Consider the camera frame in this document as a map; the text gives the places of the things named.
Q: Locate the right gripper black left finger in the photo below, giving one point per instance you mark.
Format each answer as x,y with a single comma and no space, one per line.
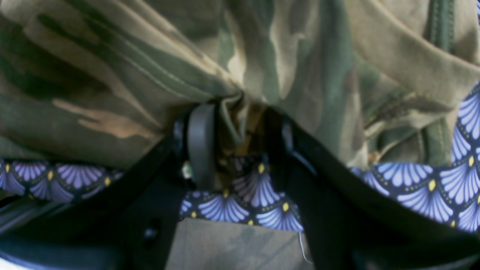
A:
131,224

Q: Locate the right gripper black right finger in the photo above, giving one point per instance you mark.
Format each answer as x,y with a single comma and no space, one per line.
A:
348,225

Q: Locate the patterned blue tablecloth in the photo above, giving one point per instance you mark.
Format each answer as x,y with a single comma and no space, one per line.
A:
448,194

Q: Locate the camouflage T-shirt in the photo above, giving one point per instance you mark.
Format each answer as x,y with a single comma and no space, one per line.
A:
102,82

